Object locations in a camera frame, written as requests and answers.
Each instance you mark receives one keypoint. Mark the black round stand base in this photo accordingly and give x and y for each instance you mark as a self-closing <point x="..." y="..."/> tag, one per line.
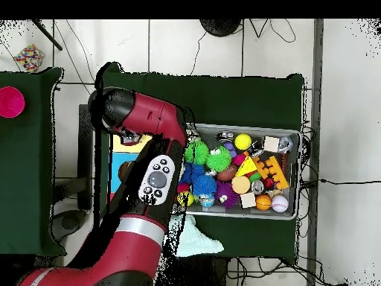
<point x="219" y="25"/>

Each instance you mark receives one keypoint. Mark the multicoloured patterned object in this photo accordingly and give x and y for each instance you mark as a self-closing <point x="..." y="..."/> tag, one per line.
<point x="28" y="58"/>

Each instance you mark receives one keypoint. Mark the black rod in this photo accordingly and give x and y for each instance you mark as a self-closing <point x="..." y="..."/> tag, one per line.
<point x="46" y="34"/>

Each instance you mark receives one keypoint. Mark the blue spiky ball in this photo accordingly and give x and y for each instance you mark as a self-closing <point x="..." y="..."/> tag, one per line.
<point x="204" y="186"/>

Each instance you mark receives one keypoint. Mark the orange toy building block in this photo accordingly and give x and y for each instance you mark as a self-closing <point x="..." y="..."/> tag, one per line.
<point x="275" y="173"/>

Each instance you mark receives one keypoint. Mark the clear mesh bin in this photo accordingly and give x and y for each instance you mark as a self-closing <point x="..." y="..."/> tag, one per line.
<point x="238" y="213"/>

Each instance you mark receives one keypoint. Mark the wooden box with three holes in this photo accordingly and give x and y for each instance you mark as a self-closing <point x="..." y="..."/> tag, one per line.
<point x="119" y="161"/>

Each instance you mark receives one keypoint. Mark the pink cup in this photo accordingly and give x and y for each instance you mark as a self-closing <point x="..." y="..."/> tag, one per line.
<point x="11" y="102"/>

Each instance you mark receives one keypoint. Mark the white polka dot cloth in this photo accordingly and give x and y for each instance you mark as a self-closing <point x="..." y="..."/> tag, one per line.
<point x="131" y="139"/>

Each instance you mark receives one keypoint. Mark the yellow toy cheese wedge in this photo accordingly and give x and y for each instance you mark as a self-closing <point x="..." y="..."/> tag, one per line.
<point x="247" y="167"/>

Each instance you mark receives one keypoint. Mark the mint green cloth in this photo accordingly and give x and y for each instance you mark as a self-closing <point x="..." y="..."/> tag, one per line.
<point x="199" y="241"/>

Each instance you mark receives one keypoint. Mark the white baseball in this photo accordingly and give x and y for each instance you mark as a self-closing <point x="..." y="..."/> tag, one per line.
<point x="280" y="203"/>

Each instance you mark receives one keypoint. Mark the small orange basketball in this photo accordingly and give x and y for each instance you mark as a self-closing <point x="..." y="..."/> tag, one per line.
<point x="264" y="201"/>

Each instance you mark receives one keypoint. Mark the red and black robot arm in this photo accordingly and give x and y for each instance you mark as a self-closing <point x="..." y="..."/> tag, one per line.
<point x="149" y="119"/>

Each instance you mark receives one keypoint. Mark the plain wooden cube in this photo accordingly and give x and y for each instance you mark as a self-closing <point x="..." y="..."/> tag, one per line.
<point x="272" y="143"/>

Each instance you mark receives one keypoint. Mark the dark green tablecloth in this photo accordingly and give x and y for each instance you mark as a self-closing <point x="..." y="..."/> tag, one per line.
<point x="238" y="95"/>
<point x="36" y="196"/>

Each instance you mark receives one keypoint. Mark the yellow tennis ball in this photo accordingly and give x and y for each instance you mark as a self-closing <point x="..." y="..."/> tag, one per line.
<point x="242" y="141"/>

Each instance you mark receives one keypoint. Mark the black chair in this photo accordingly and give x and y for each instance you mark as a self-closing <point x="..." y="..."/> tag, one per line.
<point x="80" y="173"/>

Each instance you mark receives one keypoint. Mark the purple spiky ball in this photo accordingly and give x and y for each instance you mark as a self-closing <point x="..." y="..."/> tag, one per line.
<point x="226" y="193"/>

